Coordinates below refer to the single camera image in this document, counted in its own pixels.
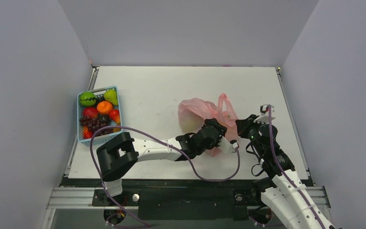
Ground blue plastic basket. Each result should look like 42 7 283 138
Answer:
76 86 123 146

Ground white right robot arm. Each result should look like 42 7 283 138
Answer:
235 114 335 229

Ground red fake strawberry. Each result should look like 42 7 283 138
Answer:
83 126 93 139

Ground red fake apple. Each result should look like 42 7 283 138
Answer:
82 107 99 118

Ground small orange fake fruit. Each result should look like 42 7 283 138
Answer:
113 128 122 133

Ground pink plastic bag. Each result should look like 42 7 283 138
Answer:
178 93 239 141

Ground aluminium frame rail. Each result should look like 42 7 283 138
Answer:
41 187 95 229

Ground purple fake grapes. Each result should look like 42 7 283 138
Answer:
79 115 111 133

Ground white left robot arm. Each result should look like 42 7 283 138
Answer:
96 119 237 205

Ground green fake pear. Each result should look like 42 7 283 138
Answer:
103 89 119 106

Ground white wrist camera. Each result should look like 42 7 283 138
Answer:
254 104 276 124
217 136 239 154

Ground orange fake orange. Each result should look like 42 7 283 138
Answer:
96 101 113 115

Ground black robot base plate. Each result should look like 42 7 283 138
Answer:
60 175 313 222

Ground red yellow fake mango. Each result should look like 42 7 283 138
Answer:
108 109 121 125

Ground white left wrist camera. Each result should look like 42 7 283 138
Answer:
217 136 239 154

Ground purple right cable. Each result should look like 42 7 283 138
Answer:
266 104 327 229

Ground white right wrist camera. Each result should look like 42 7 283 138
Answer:
254 104 276 124

